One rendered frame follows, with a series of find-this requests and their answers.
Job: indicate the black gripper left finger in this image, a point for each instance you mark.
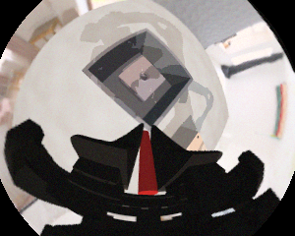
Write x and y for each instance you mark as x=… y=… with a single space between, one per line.
x=121 y=153

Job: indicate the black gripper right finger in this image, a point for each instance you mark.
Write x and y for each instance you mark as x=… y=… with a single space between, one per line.
x=170 y=160

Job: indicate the red peg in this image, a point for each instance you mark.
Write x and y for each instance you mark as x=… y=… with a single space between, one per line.
x=147 y=183

